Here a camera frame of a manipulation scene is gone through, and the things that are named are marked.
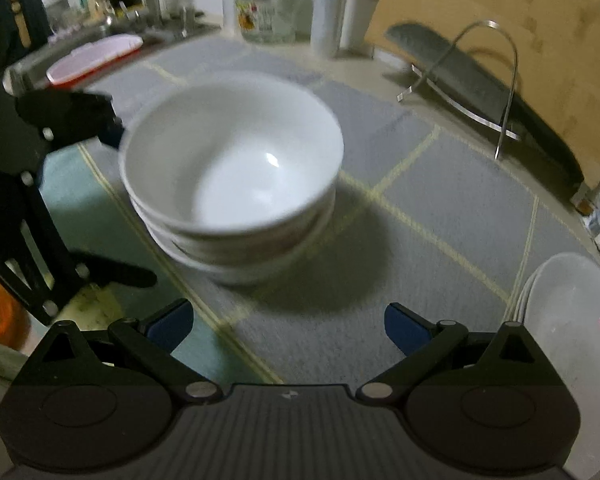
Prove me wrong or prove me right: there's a white bowl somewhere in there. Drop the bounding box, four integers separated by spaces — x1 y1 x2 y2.
131 186 336 266
147 205 334 286

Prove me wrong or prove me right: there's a white floral plate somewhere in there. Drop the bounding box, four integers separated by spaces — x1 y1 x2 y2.
521 252 600 479
510 261 547 323

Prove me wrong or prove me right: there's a white bowl floral rim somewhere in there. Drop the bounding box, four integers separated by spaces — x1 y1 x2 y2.
119 70 344 236

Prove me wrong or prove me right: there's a grey checked table mat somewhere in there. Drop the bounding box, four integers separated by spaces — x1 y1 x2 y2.
43 35 595 385

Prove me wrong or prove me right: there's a stainless steel sink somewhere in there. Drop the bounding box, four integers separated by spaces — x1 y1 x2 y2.
3 11 219 96

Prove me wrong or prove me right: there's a red white plastic basin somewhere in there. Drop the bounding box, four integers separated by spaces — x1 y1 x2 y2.
46 34 144 87

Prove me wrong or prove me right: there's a black air fryer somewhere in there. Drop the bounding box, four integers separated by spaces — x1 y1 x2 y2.
0 0 52 70

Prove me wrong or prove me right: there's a bamboo cutting board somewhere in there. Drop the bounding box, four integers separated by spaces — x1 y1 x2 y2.
365 0 600 188

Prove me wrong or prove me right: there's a glass jar green lid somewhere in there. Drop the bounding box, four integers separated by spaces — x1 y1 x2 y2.
235 0 302 44

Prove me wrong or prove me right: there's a cling film roll tall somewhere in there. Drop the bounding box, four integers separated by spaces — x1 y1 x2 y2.
310 0 347 58

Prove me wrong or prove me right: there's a metal wire rack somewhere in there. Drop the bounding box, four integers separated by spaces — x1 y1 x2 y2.
385 20 518 158

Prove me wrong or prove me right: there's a black handled cleaver knife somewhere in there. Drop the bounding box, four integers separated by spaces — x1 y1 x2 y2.
385 20 584 195

